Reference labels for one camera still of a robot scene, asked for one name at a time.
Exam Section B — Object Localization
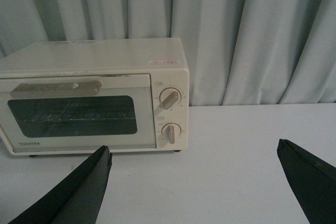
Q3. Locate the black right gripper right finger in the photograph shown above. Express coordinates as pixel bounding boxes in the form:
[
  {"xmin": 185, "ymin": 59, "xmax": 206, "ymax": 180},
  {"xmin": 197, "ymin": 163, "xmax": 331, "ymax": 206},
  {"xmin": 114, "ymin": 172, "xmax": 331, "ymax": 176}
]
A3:
[{"xmin": 277, "ymin": 139, "xmax": 335, "ymax": 223}]

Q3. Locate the oven door with handle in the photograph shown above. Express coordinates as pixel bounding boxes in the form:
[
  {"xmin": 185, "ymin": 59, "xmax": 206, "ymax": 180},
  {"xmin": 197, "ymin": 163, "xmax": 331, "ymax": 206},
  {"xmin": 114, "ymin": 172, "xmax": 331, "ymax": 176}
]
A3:
[{"xmin": 1, "ymin": 74, "xmax": 156, "ymax": 155}]

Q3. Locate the upper beige oven knob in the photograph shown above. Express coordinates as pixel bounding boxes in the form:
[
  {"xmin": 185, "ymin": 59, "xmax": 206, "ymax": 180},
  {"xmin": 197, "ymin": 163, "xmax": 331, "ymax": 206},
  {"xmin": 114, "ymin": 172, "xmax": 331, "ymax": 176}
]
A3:
[{"xmin": 160, "ymin": 88, "xmax": 181, "ymax": 110}]

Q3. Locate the beige oven knob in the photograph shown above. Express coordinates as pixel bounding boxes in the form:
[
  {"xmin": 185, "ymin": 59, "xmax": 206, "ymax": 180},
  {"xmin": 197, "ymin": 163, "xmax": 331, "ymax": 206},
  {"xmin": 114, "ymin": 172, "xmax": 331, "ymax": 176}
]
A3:
[
  {"xmin": 160, "ymin": 88, "xmax": 181, "ymax": 110},
  {"xmin": 162, "ymin": 123, "xmax": 181, "ymax": 144}
]

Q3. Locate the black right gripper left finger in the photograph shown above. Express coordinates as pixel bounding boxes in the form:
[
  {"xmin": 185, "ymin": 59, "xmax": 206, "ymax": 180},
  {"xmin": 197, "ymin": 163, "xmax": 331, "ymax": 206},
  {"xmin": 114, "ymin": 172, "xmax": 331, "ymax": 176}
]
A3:
[{"xmin": 10, "ymin": 146, "xmax": 112, "ymax": 223}]

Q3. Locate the pale grey curtain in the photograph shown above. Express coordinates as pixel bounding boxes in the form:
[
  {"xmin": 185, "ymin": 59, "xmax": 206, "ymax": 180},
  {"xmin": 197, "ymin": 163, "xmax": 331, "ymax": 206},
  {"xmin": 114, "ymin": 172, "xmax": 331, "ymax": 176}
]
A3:
[{"xmin": 1, "ymin": 0, "xmax": 335, "ymax": 106}]

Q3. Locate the wire oven rack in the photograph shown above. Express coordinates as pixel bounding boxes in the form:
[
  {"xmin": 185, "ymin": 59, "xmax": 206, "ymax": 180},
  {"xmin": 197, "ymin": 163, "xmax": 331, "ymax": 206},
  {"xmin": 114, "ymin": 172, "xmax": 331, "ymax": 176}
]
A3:
[{"xmin": 20, "ymin": 97, "xmax": 137, "ymax": 131}]

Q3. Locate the cream toaster oven body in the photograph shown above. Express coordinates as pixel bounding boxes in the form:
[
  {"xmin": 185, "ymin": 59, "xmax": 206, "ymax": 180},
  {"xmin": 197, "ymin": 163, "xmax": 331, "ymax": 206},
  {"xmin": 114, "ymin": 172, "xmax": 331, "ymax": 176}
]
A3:
[{"xmin": 1, "ymin": 38, "xmax": 190, "ymax": 153}]

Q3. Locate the lower beige oven knob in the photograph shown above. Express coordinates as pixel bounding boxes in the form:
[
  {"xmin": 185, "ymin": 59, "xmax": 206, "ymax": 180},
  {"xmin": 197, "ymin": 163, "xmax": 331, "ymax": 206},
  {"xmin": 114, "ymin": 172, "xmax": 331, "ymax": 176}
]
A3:
[{"xmin": 162, "ymin": 123, "xmax": 181, "ymax": 144}]

